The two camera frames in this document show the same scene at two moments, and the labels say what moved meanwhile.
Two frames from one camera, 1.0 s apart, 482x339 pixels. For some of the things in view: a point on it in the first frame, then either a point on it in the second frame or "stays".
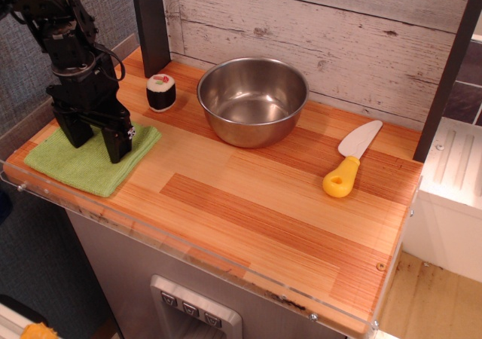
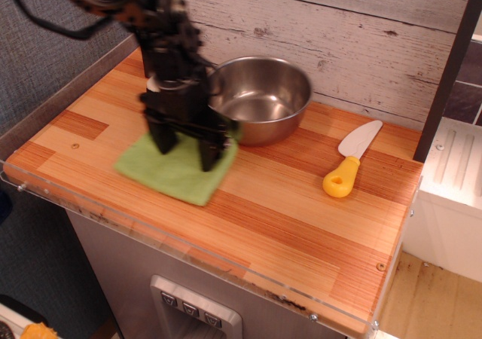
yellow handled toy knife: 340,181 stays
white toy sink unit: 445,224 stays
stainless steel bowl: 252,102 stays
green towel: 89,169 → 178,172
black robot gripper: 94,96 → 184,100
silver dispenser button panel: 187,314 stays
